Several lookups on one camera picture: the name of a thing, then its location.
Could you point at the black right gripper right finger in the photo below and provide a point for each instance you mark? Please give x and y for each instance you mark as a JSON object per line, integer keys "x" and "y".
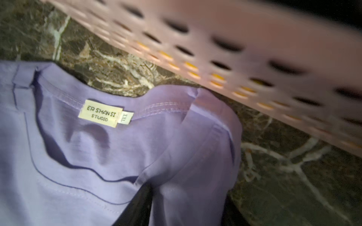
{"x": 231, "y": 215}

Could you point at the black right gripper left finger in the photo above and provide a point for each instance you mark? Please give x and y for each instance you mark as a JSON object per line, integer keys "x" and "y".
{"x": 138, "y": 210}

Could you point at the purple t-shirt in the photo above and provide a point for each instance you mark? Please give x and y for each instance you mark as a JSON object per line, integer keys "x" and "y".
{"x": 72, "y": 155}

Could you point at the pink perforated plastic basket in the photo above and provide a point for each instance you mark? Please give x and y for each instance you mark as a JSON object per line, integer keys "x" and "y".
{"x": 321, "y": 40}

